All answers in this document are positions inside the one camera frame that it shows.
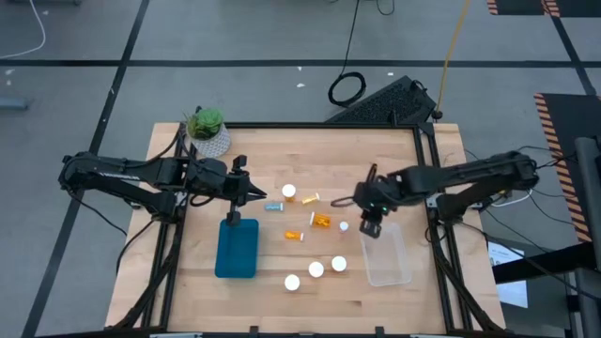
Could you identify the clear plastic bin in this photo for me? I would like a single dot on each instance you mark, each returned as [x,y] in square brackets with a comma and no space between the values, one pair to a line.
[387,263]

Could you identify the white paper sheet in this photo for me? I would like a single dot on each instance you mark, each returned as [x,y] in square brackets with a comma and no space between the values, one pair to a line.
[509,291]

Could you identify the grey floor block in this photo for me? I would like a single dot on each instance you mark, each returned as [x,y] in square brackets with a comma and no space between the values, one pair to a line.
[11,103]

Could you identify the medium amber bottle white cap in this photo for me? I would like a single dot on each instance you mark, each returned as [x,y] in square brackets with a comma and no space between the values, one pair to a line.
[321,220]

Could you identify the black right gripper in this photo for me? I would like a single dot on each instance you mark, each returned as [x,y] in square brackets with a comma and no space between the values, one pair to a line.
[375,195]

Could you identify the grey metal post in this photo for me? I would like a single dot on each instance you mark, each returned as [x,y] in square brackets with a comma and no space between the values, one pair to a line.
[589,211]

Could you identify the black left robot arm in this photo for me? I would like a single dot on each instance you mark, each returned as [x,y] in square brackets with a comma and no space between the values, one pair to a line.
[117,173]

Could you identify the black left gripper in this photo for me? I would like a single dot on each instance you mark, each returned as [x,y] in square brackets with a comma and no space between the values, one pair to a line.
[235,188]

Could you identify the amber bottle orange yellow pills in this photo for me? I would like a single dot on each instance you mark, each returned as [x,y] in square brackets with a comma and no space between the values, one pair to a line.
[339,264]

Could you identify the white round cap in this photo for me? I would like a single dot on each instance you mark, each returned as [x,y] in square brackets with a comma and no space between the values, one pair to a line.
[291,282]
[316,269]

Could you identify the blue plastic bin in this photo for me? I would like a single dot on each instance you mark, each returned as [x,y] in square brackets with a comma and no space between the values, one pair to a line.
[237,253]

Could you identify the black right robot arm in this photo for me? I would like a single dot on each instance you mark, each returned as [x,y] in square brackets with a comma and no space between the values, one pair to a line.
[469,173]

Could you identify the small yellow bottle white cap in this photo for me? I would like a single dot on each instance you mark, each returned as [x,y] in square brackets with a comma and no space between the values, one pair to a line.
[310,199]

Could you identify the black mat orange striped edge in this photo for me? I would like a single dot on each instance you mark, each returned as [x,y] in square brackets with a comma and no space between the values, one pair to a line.
[577,7]
[573,117]
[516,5]

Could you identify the small orange bottle white cap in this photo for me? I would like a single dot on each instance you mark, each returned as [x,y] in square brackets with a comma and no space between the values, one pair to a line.
[292,235]

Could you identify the tiny bottle white cap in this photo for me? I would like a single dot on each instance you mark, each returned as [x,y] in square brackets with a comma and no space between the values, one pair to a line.
[344,226]

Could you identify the succulent in white pot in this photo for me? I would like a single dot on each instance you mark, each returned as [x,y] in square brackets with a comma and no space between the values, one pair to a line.
[206,124]

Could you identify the black floor beam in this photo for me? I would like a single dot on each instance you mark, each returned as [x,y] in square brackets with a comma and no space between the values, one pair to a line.
[540,265]

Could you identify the small blue bottle white cap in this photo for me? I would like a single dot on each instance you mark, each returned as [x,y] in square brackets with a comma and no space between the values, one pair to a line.
[273,206]

